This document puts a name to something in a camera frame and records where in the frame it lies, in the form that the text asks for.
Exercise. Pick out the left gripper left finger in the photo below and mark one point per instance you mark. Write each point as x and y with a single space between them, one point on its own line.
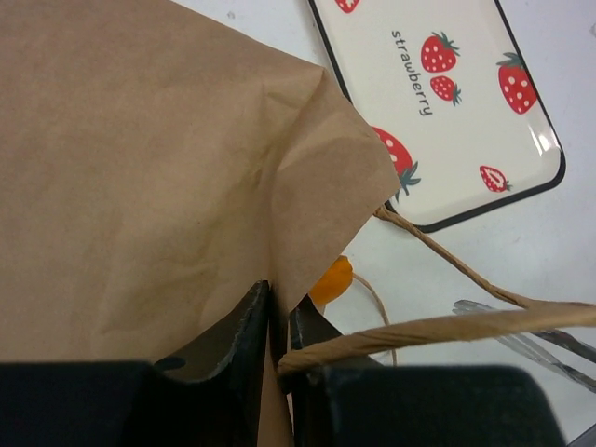
206 393

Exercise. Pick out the brown paper bag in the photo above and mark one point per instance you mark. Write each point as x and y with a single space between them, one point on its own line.
155 164

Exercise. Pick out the strawberry print tray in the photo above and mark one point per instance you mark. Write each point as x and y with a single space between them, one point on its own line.
445 87

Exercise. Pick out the metal tongs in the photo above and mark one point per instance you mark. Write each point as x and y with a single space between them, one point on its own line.
528 348

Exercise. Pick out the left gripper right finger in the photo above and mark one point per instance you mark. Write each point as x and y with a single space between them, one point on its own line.
360 402

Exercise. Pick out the orange fake bread loaf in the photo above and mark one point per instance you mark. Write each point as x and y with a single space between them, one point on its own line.
336 280

